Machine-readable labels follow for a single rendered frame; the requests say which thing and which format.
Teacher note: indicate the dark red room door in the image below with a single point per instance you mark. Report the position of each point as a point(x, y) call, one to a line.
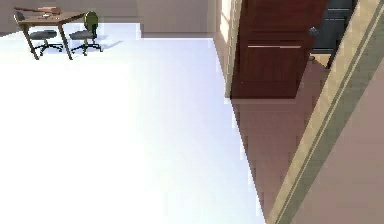
point(273, 50)

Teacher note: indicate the green swivel office chair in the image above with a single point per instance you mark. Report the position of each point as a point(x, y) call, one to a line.
point(90, 21)

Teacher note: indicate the dark round door knob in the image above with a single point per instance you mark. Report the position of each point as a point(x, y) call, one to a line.
point(313, 31)

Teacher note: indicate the black chest of drawers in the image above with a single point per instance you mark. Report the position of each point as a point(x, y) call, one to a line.
point(331, 26)

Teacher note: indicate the grey swivel office chair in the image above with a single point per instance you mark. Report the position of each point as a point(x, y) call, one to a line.
point(43, 34)

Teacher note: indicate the brown wooden table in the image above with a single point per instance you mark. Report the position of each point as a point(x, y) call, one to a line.
point(50, 19)

